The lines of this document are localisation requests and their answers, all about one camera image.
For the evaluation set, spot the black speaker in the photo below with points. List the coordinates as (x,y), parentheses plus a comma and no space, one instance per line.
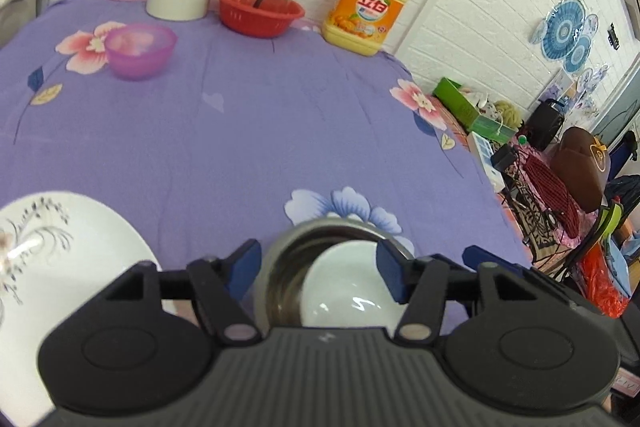
(545,124)

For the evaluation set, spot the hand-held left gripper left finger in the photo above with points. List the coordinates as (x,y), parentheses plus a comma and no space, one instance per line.
(245,268)

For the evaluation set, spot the red plastic bag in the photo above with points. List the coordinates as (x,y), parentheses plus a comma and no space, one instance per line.
(602,282)

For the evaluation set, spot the purple floral tablecloth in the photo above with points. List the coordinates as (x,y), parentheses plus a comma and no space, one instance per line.
(240,132)

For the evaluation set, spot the yellow loofah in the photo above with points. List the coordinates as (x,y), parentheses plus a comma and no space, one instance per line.
(507,112)

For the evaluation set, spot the green box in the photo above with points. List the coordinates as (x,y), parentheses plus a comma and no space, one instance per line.
(460,104)

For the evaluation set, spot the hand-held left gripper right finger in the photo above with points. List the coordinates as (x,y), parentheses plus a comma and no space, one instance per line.
(387,273)

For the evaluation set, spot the red patterned cloth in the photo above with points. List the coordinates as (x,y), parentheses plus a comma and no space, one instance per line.
(545,197)

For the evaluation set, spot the black power adapter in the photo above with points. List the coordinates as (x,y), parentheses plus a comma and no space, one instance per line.
(505,158)

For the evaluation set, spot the white ice tray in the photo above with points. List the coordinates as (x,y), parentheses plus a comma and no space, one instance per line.
(484,157)

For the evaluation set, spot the brown bag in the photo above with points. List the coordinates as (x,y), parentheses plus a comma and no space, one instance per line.
(580,172)

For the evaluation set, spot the red patterned ceramic bowl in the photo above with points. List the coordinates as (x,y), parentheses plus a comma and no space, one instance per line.
(345,292)

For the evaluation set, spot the stainless steel bowl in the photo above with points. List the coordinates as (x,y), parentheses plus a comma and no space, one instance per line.
(282,272)

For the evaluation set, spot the blue round wall decoration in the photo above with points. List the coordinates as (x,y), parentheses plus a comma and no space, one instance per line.
(562,29)

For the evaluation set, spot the purple plastic bowl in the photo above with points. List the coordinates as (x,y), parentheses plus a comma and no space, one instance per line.
(140,54)

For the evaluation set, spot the red plastic basket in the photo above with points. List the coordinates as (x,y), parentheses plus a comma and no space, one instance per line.
(250,19)

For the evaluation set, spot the yellow detergent bottle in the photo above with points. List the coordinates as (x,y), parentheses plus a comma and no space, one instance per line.
(360,17)

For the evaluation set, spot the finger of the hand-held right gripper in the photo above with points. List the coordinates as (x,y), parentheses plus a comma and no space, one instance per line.
(477,255)

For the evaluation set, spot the white floral plate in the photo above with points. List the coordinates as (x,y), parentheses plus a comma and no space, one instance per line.
(75,267)

